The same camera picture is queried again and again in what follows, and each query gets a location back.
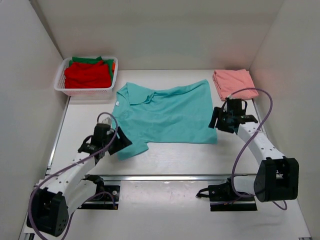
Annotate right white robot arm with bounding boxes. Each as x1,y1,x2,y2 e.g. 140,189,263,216
208,98,299,202

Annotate metal table rail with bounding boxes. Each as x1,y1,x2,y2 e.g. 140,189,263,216
94,174,258,183

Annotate white plastic basket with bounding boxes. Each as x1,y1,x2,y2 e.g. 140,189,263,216
54,55,119,98

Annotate red t shirt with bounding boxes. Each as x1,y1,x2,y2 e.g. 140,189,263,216
64,60,112,89

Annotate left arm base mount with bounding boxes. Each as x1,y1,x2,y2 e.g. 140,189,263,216
79,174,121,210

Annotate orange t shirt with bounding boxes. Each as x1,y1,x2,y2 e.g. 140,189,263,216
112,62,116,73

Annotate folded pink t shirt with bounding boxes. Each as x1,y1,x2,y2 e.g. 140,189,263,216
212,69,255,101

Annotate teal t shirt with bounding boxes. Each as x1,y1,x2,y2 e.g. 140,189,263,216
112,79,218,161

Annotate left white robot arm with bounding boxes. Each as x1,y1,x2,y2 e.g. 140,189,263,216
26,123,132,237

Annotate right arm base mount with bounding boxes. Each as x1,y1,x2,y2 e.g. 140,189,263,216
196,177,258,212

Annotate green t shirt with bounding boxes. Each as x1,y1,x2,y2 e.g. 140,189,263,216
69,56,115,78

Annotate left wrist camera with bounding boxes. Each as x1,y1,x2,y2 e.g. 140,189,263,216
100,116,113,126

